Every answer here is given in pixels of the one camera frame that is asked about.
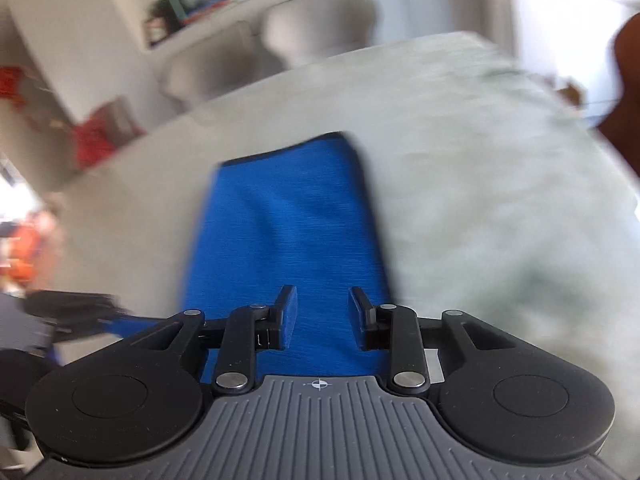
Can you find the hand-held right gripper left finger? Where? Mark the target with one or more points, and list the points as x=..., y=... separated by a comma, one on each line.
x=286, y=320

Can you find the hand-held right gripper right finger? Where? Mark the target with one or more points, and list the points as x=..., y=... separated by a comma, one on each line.
x=361, y=312

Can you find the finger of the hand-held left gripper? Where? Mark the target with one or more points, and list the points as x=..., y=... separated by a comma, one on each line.
x=75, y=307

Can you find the blue towel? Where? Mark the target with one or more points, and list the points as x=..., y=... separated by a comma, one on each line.
x=290, y=220

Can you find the orange object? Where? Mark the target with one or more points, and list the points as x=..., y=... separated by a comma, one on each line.
x=30, y=252

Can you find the pale grey tablecloth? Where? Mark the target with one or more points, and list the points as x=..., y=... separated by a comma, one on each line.
x=475, y=210

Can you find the red box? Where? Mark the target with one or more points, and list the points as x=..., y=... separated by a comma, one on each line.
x=102, y=135

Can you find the red bag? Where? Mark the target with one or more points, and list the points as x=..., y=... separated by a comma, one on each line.
x=11, y=80

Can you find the beige chair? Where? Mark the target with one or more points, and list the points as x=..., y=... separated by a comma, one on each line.
x=212, y=67
x=320, y=22

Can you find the white shelf unit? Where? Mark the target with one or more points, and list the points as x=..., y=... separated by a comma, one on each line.
x=90, y=35

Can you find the row of books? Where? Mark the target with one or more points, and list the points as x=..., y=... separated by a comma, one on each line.
x=197, y=7

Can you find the dark brown object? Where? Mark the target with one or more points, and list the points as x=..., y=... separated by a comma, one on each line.
x=625, y=100

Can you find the white cabinet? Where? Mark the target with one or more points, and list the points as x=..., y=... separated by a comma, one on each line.
x=570, y=30

